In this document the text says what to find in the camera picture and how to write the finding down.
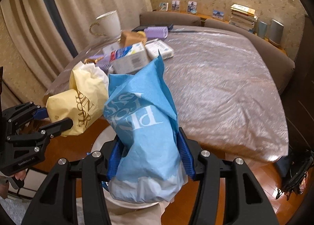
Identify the yellow paper bag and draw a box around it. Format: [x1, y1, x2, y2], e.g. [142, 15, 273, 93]
[46, 62, 109, 137]

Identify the blue paper bag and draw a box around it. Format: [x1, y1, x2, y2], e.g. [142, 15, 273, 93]
[103, 56, 187, 204]

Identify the blue red medicine box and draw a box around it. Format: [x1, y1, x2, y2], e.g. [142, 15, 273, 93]
[110, 42, 150, 74]

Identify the brown cardboard box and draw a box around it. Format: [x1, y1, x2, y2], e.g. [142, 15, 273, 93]
[120, 30, 147, 47]

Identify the white plastic box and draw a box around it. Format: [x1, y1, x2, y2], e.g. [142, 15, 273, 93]
[145, 39, 174, 60]

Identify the purple bristle hair roller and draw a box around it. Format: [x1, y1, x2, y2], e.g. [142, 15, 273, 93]
[144, 26, 168, 39]

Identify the white trash bin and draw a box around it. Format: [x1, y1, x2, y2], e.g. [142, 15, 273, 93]
[90, 125, 160, 210]

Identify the person left hand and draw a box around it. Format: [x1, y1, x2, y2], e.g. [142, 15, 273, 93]
[12, 170, 26, 180]

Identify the black bag on floor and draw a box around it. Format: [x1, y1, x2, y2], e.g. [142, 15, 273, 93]
[274, 149, 313, 200]

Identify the beige curtain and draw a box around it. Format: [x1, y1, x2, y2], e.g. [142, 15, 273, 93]
[1, 0, 152, 108]

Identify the brown sofa right cushion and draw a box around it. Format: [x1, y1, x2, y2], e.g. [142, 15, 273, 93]
[204, 19, 295, 95]

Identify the brown sofa cushion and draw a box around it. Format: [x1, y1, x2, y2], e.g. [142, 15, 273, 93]
[204, 19, 295, 95]
[140, 11, 201, 26]

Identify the brown sofa left cushion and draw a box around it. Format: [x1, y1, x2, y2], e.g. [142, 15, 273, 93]
[140, 11, 201, 26]

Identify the dark blue tablet case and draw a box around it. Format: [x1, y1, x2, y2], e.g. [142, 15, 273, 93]
[131, 24, 175, 32]

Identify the blue grey speaker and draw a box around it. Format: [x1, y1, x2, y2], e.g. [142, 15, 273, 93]
[257, 21, 268, 39]

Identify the stack of books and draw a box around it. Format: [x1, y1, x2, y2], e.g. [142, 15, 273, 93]
[229, 4, 258, 31]

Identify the white mug gold handle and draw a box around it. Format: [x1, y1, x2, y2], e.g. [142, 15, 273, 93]
[89, 11, 121, 38]

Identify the photo frame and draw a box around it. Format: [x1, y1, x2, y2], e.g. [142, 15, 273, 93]
[187, 1, 197, 14]
[171, 0, 180, 12]
[159, 2, 169, 12]

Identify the photo frame landscape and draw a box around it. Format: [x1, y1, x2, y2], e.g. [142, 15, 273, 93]
[212, 9, 224, 20]

